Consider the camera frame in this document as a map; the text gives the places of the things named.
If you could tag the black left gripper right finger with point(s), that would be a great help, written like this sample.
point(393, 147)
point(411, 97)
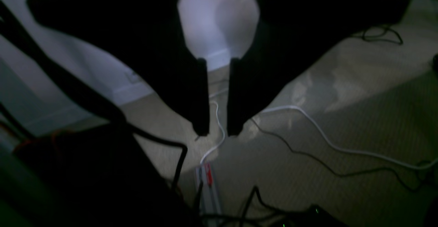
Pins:
point(290, 36)

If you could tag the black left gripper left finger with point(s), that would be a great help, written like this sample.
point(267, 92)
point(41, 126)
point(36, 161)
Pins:
point(145, 35)

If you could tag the white power strip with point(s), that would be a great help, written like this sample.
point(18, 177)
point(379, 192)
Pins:
point(207, 200)

